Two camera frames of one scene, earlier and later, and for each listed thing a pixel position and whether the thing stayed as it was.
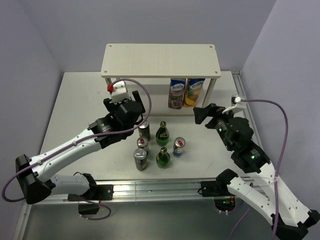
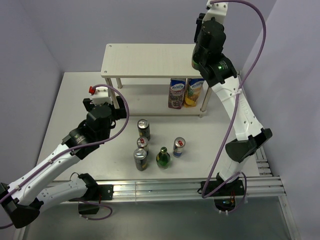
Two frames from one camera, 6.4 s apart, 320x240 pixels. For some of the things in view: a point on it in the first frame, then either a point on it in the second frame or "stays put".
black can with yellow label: x=140 y=155 stays put
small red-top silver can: x=142 y=142 stays put
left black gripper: x=110 y=106 → x=120 y=112
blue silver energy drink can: x=179 y=143 stays put
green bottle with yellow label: x=162 y=134 → x=196 y=62
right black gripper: x=212 y=110 → x=199 y=22
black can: x=144 y=130 stays put
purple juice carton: x=176 y=93 stays put
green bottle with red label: x=163 y=159 stays put
